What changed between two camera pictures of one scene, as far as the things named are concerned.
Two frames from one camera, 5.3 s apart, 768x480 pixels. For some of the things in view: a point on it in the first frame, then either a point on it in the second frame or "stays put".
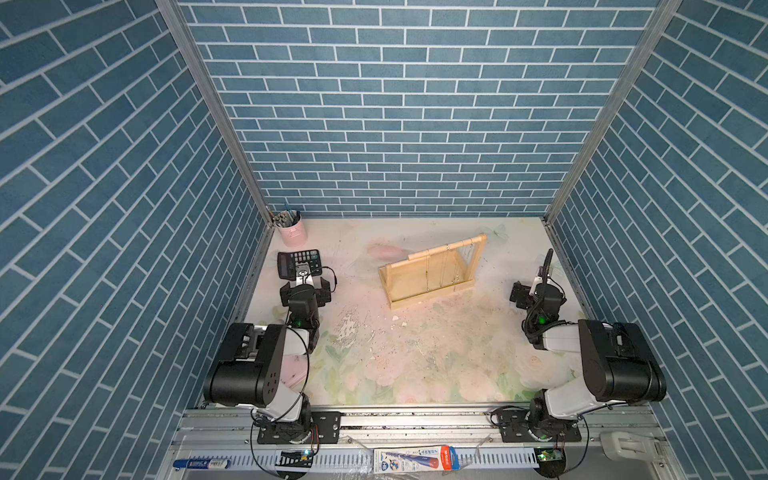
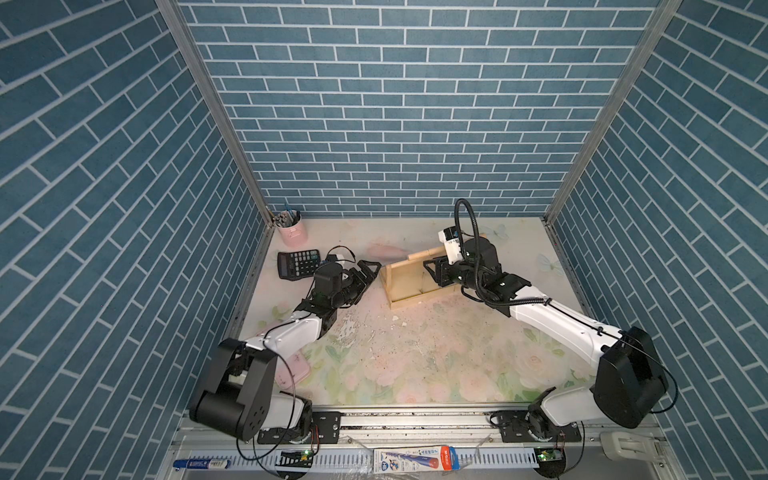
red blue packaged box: [436, 458] stays put
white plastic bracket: [629, 446] stays put
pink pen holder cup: [295, 235] stays put
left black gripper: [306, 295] to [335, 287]
